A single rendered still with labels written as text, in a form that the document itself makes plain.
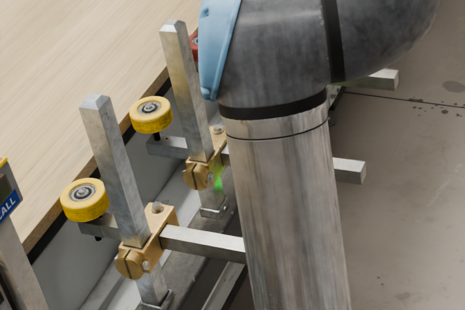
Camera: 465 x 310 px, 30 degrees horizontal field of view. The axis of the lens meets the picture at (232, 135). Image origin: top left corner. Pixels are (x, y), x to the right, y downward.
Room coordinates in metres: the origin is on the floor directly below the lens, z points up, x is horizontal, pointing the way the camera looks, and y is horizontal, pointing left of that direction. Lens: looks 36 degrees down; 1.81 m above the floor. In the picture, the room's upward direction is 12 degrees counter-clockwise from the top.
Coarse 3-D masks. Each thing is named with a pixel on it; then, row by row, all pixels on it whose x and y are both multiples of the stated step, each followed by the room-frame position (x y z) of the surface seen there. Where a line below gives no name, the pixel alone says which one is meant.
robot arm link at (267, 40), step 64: (256, 0) 0.77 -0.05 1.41; (320, 0) 0.75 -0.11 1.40; (256, 64) 0.73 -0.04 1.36; (320, 64) 0.73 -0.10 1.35; (256, 128) 0.71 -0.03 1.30; (320, 128) 0.72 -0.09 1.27; (256, 192) 0.70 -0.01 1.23; (320, 192) 0.69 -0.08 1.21; (256, 256) 0.68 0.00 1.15; (320, 256) 0.66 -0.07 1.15
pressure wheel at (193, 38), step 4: (196, 32) 1.64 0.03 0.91; (192, 36) 1.62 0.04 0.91; (196, 36) 1.62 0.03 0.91; (192, 40) 1.61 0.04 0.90; (196, 40) 1.61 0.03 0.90; (192, 44) 1.59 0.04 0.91; (196, 44) 1.58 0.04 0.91; (192, 48) 1.57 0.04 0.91; (196, 48) 1.57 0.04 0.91; (192, 52) 1.57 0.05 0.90; (196, 52) 1.57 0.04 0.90; (196, 56) 1.57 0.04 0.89; (196, 60) 1.57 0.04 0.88
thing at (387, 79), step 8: (376, 72) 1.42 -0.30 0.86; (384, 72) 1.41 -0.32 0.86; (392, 72) 1.40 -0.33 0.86; (352, 80) 1.43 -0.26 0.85; (360, 80) 1.42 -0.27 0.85; (368, 80) 1.41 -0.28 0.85; (376, 80) 1.40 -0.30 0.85; (384, 80) 1.39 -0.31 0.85; (392, 80) 1.38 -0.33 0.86; (368, 88) 1.41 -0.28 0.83; (376, 88) 1.40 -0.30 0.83; (384, 88) 1.39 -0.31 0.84; (392, 88) 1.39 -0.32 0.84
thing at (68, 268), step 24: (168, 96) 1.59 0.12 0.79; (336, 96) 2.52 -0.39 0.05; (144, 144) 1.48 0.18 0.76; (96, 168) 1.34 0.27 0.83; (144, 168) 1.46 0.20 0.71; (168, 168) 1.53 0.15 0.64; (144, 192) 1.44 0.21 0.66; (48, 240) 1.18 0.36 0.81; (72, 240) 1.23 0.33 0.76; (48, 264) 1.16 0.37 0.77; (72, 264) 1.21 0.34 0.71; (96, 264) 1.26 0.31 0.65; (240, 264) 1.71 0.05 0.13; (48, 288) 1.14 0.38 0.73; (72, 288) 1.19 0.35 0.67; (216, 288) 1.61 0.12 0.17
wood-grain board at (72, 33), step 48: (0, 0) 2.01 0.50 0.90; (48, 0) 1.95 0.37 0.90; (96, 0) 1.90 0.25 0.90; (144, 0) 1.85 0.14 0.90; (192, 0) 1.80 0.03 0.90; (0, 48) 1.75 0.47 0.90; (48, 48) 1.71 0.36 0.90; (96, 48) 1.66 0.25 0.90; (144, 48) 1.62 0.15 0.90; (0, 96) 1.55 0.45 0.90; (48, 96) 1.51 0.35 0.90; (144, 96) 1.45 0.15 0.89; (0, 144) 1.37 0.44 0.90; (48, 144) 1.34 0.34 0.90; (48, 192) 1.19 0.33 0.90
